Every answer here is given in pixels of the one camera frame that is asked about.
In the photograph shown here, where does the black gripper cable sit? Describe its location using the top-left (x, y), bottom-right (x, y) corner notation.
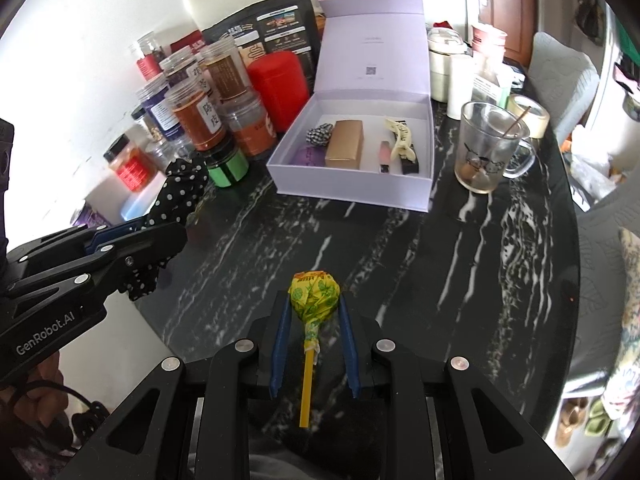
top-left (20, 380), bottom-right (108, 451)

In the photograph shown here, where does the rose gold stirring spoon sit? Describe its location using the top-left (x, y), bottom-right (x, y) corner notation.
top-left (502, 107), bottom-right (532, 138)

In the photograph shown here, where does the gold box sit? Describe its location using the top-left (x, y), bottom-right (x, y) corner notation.
top-left (324, 119), bottom-right (365, 170)

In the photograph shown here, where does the beige tape roll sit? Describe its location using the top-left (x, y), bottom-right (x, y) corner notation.
top-left (506, 94), bottom-right (551, 139)

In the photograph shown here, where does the checkered scrunchie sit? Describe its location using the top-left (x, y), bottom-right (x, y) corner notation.
top-left (305, 122), bottom-right (335, 148)

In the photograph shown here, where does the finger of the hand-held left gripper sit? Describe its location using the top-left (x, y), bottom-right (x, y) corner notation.
top-left (7, 222), bottom-right (188, 306)
top-left (10, 224), bottom-right (151, 273)

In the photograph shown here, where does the red canister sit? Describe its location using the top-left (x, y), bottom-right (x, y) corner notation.
top-left (247, 51), bottom-right (311, 133)

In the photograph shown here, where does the white and green small box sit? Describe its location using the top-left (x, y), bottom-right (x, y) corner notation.
top-left (472, 77), bottom-right (512, 109)

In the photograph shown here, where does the black slim box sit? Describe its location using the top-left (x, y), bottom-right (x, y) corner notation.
top-left (397, 130), bottom-right (420, 176)

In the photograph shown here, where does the grey leaf pattern chair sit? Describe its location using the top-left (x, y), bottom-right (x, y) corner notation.
top-left (582, 180), bottom-right (640, 281)

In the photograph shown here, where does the purple card box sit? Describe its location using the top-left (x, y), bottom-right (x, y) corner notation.
top-left (291, 145), bottom-right (328, 167)

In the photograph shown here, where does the cream pot with glass lid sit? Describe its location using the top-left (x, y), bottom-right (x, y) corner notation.
top-left (427, 25), bottom-right (473, 103)

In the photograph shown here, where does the black polka dot scrunchie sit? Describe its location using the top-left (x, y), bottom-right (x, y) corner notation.
top-left (122, 157), bottom-right (211, 302)

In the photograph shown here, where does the cream hair claw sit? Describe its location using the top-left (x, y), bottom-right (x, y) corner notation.
top-left (384, 116), bottom-right (416, 163)

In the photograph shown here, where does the printed cloth bag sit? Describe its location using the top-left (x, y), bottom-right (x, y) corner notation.
top-left (600, 227), bottom-right (640, 421)

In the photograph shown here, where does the person's left hand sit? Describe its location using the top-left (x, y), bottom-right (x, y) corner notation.
top-left (0, 350), bottom-right (68, 436)

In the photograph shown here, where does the group of spice jars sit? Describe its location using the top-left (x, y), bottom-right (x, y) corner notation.
top-left (102, 30), bottom-right (278, 226)

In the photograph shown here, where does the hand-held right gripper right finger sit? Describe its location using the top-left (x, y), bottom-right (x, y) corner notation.
top-left (339, 292), bottom-right (576, 480)

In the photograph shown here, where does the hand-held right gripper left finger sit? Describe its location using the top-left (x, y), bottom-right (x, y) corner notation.
top-left (60, 290), bottom-right (293, 480)

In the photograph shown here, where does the plain grey chair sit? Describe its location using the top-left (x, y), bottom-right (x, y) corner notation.
top-left (527, 32), bottom-right (601, 146)

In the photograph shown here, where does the yellow lollipop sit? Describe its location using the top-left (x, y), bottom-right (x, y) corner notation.
top-left (289, 270), bottom-right (342, 430)

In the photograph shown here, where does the glass mug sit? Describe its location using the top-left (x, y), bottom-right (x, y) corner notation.
top-left (454, 101), bottom-right (536, 195)

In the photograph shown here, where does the black printed bag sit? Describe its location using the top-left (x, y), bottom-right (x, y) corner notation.
top-left (201, 0), bottom-right (321, 81)

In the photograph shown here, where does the pink lidded bowl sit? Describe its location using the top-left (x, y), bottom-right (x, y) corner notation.
top-left (472, 22), bottom-right (508, 56)

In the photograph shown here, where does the white plastic bag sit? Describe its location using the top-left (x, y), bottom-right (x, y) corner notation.
top-left (570, 125), bottom-right (628, 211)

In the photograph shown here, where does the purple gift box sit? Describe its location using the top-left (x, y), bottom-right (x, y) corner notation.
top-left (266, 0), bottom-right (435, 213)

